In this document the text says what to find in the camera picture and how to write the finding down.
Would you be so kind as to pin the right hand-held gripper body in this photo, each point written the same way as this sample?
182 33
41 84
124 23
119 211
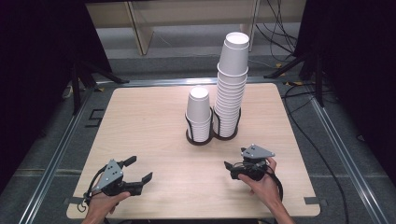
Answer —
257 151

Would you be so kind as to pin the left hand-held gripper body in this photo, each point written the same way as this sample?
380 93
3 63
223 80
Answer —
109 177

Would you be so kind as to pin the black double cup holder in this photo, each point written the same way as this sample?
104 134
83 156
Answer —
214 132

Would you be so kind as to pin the short stack of paper cups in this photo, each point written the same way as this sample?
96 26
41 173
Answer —
198 109

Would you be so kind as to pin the tall stack of paper cups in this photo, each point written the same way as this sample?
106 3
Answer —
232 81

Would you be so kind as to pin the person's left hand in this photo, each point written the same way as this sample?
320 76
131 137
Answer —
102 205

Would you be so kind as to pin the person's right hand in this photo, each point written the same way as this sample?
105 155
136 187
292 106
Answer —
264 189

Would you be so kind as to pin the black tripod stand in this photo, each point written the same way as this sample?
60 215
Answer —
318 81
76 87

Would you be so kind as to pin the dark curtain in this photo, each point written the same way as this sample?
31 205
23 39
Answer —
358 62
37 62

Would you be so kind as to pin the light wooden shelf unit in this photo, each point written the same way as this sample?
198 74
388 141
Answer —
186 12

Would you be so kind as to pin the aluminium floor rail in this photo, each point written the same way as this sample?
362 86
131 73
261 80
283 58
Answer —
348 161
53 161
174 81

